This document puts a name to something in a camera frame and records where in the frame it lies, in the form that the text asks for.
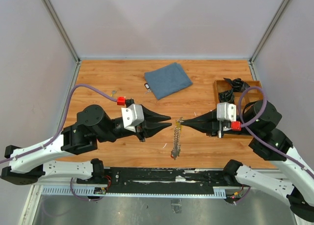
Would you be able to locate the dark rolled tie middle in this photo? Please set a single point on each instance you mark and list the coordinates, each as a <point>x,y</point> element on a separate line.
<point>227,96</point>

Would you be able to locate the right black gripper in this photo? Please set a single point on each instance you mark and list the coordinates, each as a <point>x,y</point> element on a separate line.
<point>207,122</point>

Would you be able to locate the black key fob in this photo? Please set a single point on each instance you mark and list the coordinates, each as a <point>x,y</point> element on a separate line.
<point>147,86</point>

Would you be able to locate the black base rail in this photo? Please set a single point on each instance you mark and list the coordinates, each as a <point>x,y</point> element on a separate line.
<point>161,181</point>

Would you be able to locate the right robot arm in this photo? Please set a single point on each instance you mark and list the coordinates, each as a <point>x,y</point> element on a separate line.
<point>259,120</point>

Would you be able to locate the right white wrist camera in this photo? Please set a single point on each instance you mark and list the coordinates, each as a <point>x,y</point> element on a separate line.
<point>226,112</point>

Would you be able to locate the folded blue cloth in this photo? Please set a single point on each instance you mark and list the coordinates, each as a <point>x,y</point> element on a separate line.
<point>167,80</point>

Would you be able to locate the wooden compartment tray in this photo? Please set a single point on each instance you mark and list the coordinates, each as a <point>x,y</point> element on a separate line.
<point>251,96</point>

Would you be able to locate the dark rolled tie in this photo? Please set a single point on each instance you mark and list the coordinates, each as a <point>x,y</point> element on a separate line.
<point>227,96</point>
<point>237,85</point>

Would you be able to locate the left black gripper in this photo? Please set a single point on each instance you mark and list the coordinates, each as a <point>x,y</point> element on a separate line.
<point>151,125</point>

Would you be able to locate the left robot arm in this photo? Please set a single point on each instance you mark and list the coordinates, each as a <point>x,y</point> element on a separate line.
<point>38,162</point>

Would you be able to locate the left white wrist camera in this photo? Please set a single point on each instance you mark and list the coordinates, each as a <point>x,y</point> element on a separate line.
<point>132,116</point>

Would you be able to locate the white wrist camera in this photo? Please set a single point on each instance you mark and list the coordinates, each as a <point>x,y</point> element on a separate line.
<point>226,112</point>
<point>132,116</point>

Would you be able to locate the dark rolled tie top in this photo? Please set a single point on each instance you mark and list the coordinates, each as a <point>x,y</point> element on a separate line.
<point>237,85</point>

